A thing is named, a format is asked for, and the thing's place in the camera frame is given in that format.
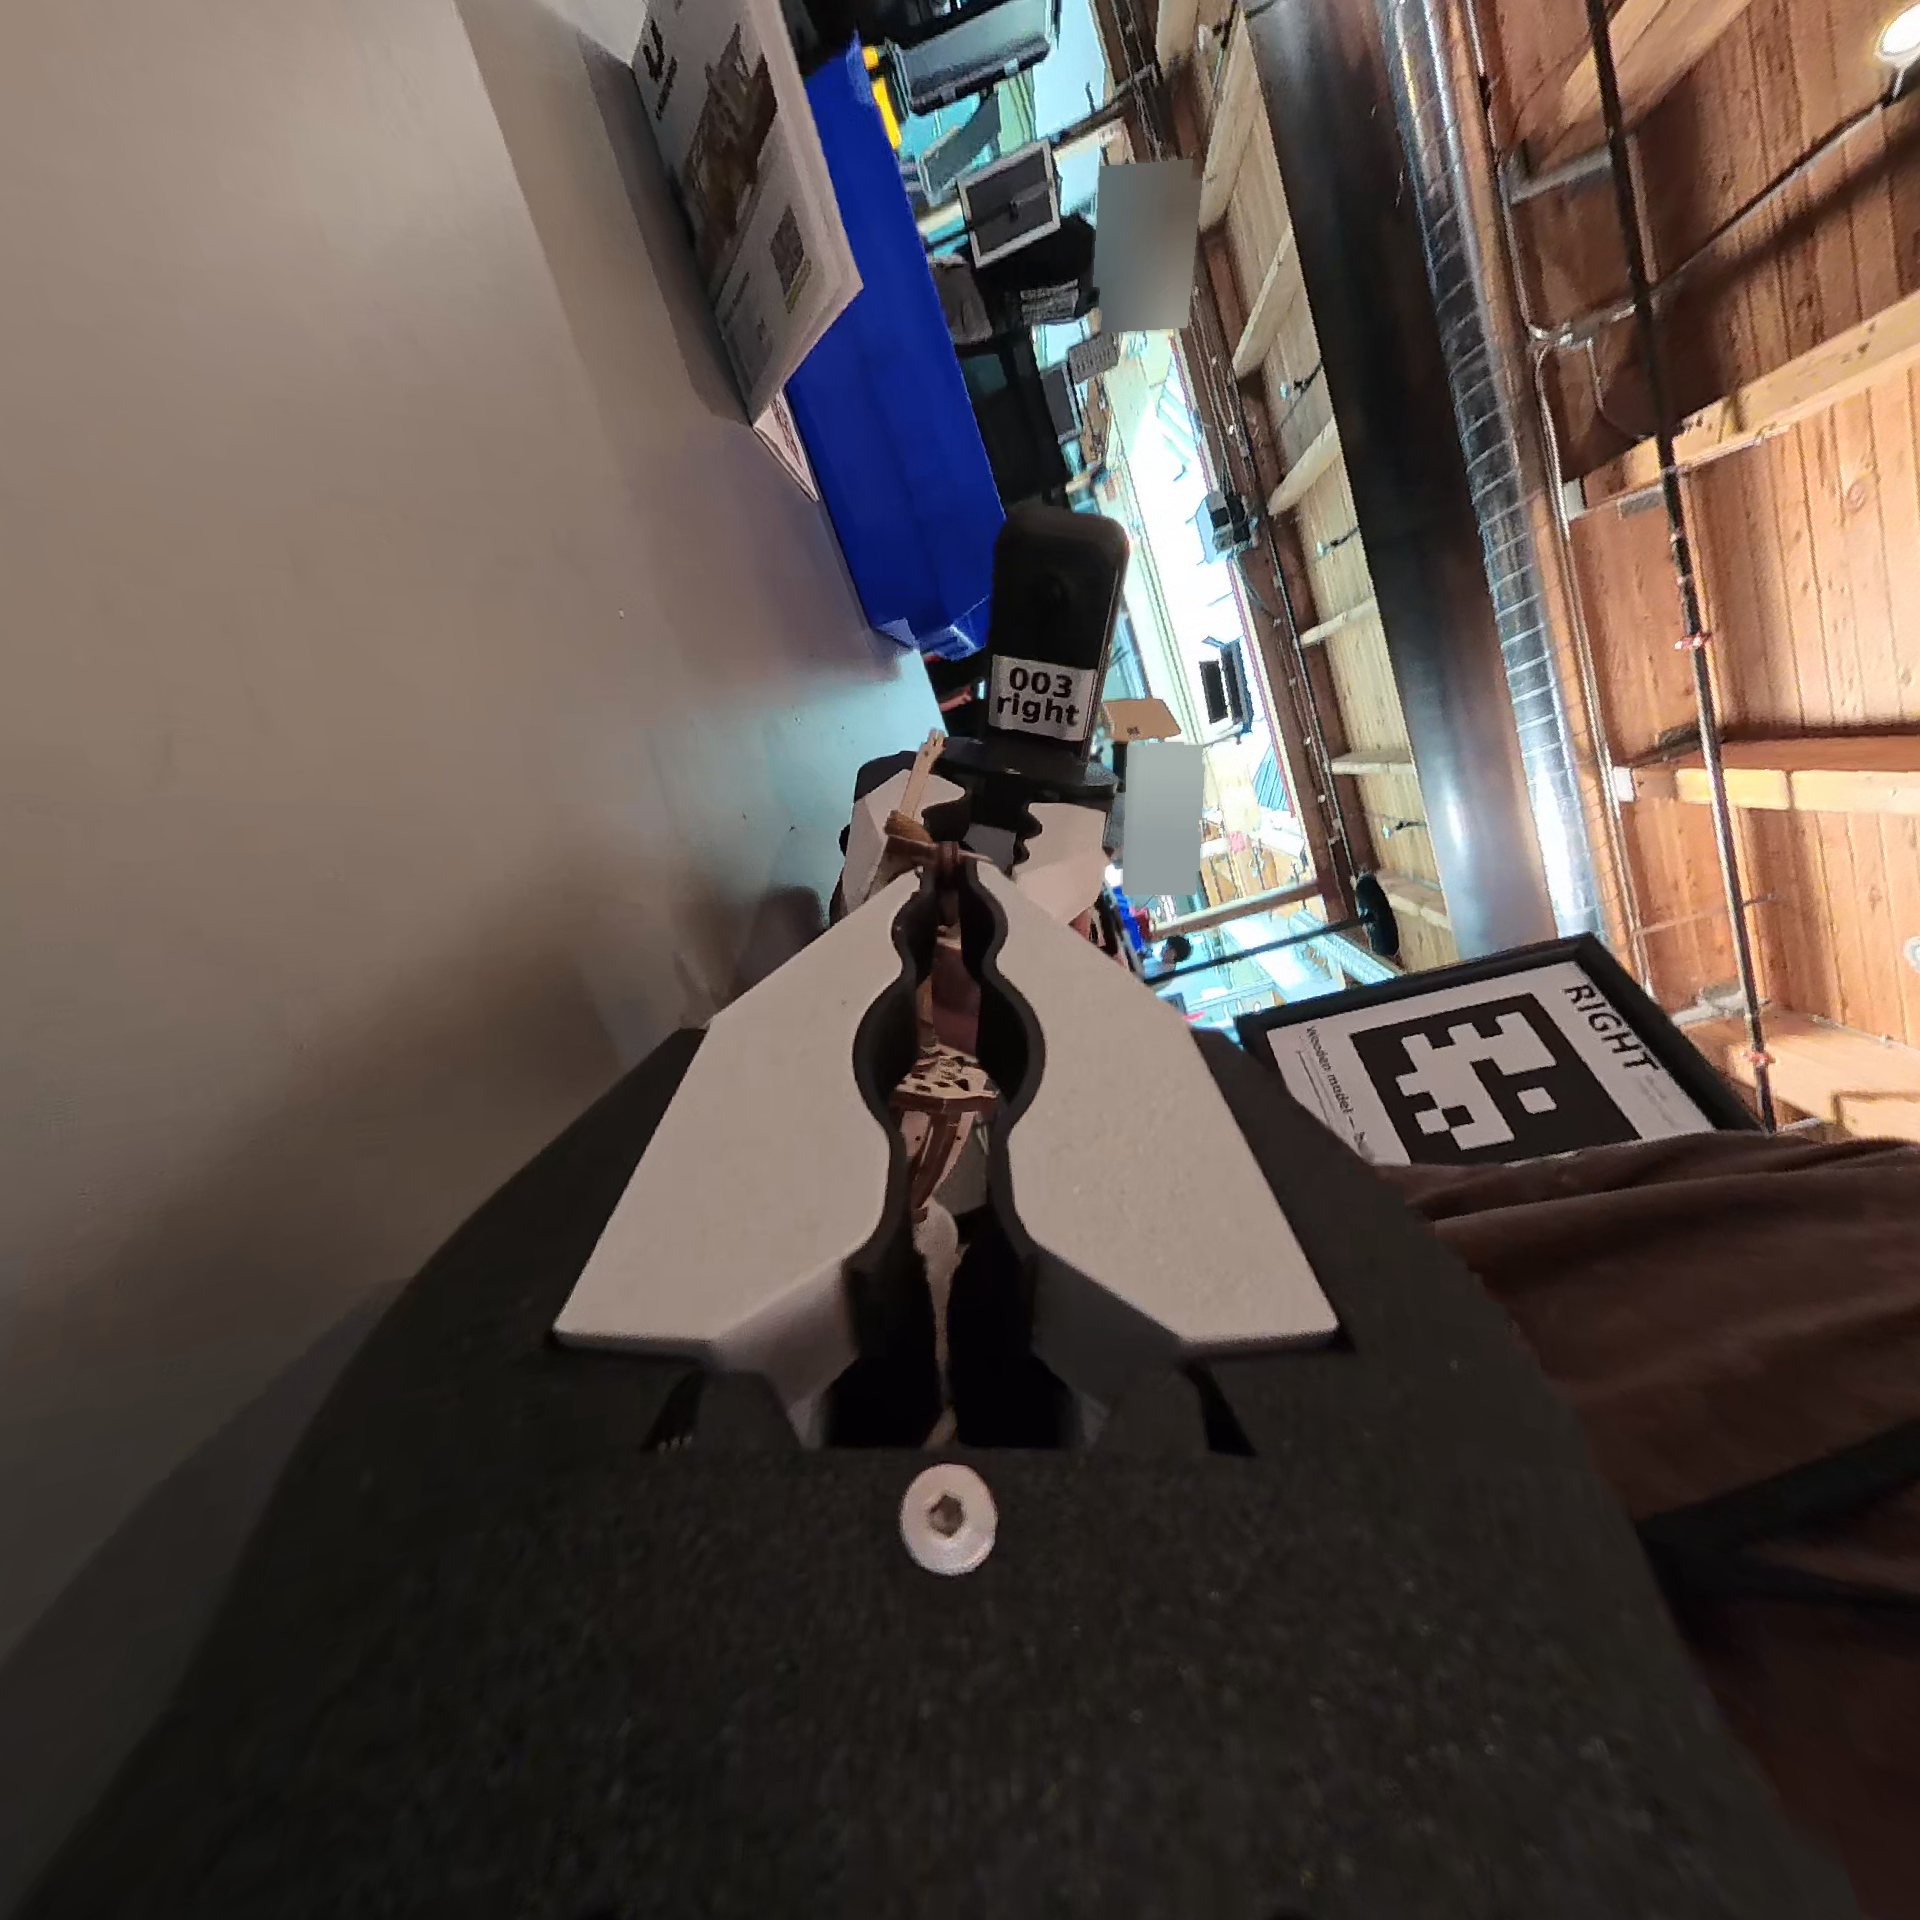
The wooden model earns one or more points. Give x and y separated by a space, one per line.
945 1081

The silver spiral air duct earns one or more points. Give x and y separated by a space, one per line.
1515 524

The blue plastic bin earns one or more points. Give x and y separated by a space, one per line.
886 389

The black floor lamp stand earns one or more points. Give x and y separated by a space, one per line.
1376 918

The thin black pole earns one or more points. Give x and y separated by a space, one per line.
1664 524

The black framed marker sign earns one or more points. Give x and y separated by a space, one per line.
1501 1067

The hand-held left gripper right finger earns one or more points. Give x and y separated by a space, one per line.
1155 1186

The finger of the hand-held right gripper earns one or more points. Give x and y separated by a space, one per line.
878 849
1072 862

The black light panel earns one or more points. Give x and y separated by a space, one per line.
1223 694

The tan cardboard piece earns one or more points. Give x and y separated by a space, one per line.
1143 721

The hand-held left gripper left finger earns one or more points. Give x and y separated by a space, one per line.
720 1186

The black equipment case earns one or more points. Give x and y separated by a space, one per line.
968 54

